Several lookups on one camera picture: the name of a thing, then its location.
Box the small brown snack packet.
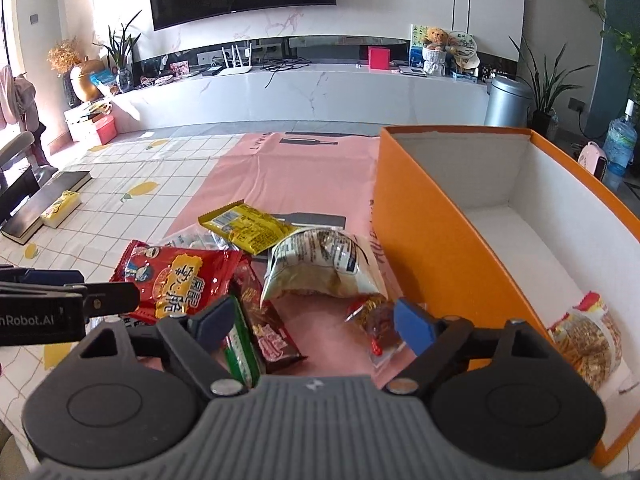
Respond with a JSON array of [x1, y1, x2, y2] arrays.
[[344, 296, 431, 366]]

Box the round paper fan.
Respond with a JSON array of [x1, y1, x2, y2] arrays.
[[445, 30, 480, 58]]

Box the pink clothing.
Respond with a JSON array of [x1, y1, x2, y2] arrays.
[[0, 65, 41, 133]]

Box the brown red chocolate bar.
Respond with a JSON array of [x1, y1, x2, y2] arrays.
[[230, 255, 308, 376]]

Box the clear snack packet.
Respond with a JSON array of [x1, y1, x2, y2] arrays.
[[162, 227, 238, 251]]

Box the white crinkled snack packet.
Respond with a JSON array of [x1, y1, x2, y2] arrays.
[[260, 227, 388, 306]]

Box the white router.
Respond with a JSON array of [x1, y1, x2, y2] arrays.
[[217, 45, 255, 77]]

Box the white green stick snack packet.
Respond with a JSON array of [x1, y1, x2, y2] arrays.
[[222, 305, 263, 388]]

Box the black book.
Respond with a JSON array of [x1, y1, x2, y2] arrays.
[[0, 170, 93, 246]]

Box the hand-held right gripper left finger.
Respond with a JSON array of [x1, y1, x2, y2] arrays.
[[75, 296, 251, 396]]

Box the pink printed cloth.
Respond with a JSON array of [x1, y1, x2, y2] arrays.
[[120, 131, 401, 386]]

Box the teddy bear bouquet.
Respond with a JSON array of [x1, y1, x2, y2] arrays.
[[419, 26, 451, 77]]

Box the hanging vine plant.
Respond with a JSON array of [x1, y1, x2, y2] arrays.
[[550, 0, 640, 81]]

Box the pink space heater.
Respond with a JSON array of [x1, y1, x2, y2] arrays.
[[577, 141, 608, 181]]

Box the orange cardboard box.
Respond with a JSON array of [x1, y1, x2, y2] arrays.
[[372, 126, 640, 471]]

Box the orange striped snack packet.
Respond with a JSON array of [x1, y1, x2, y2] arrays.
[[547, 291, 623, 392]]

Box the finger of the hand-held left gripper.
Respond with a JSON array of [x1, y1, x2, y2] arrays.
[[0, 266, 86, 288], [75, 282, 142, 318]]

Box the orange dried flowers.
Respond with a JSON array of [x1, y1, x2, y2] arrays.
[[47, 37, 83, 77]]

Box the gold vase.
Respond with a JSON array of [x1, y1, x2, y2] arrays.
[[69, 59, 107, 103]]

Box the small potted plant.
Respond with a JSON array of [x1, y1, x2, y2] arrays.
[[92, 10, 143, 93]]

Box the red snack packet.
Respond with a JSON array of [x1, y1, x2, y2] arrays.
[[109, 240, 243, 321]]

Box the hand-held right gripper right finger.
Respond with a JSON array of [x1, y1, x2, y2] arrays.
[[382, 299, 556, 396]]

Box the silver trash can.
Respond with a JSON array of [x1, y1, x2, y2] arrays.
[[484, 74, 535, 128]]

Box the yellow snack packet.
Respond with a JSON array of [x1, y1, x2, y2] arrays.
[[198, 201, 298, 256]]

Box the yellow white box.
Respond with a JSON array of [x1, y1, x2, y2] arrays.
[[40, 190, 83, 230]]

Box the tall potted plant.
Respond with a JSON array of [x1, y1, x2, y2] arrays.
[[507, 35, 593, 138]]

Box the blue water bottle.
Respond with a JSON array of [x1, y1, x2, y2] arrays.
[[602, 100, 640, 193]]

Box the red storage box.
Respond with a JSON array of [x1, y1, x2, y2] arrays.
[[89, 114, 118, 145]]

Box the grey chair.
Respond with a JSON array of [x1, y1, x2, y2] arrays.
[[0, 130, 37, 171]]

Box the black cable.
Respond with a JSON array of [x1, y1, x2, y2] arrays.
[[260, 57, 312, 88]]

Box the red box on floor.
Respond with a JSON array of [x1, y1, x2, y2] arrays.
[[64, 107, 108, 143]]

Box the white marble TV cabinet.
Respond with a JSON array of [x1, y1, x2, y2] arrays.
[[107, 35, 491, 133]]

